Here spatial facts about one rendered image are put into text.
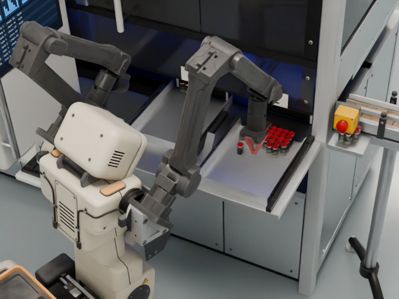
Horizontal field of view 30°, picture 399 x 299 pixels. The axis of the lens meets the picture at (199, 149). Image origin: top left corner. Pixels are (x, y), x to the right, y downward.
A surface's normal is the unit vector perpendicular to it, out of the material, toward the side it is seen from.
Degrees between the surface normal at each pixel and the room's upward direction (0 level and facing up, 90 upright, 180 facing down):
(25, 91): 90
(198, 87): 82
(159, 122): 0
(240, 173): 0
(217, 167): 0
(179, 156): 82
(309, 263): 90
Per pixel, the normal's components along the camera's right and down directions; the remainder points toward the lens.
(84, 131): -0.55, -0.15
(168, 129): -0.04, -0.76
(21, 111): 0.89, 0.28
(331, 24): -0.46, 0.59
